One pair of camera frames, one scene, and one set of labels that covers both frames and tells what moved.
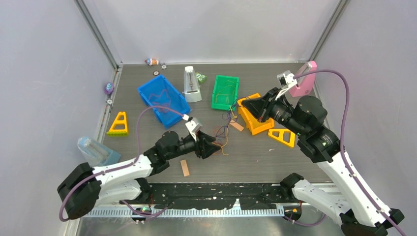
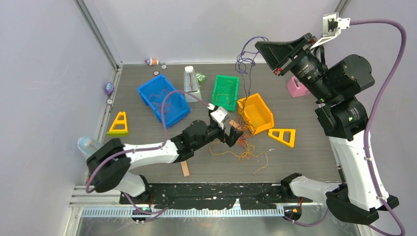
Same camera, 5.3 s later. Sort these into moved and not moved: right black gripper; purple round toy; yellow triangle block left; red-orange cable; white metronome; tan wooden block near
Moved: red-orange cable; right black gripper
Not moved: tan wooden block near; yellow triangle block left; purple round toy; white metronome
